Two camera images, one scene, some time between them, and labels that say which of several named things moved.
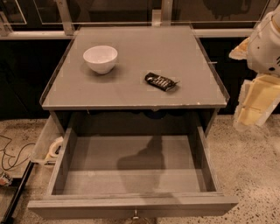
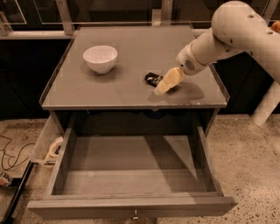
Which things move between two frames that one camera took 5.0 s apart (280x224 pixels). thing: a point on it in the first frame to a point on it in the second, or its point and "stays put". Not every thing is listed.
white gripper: [264, 52] to [186, 62]
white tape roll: [54, 146] stays put
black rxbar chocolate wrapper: [160, 82] stays put
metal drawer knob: [136, 217] stays put
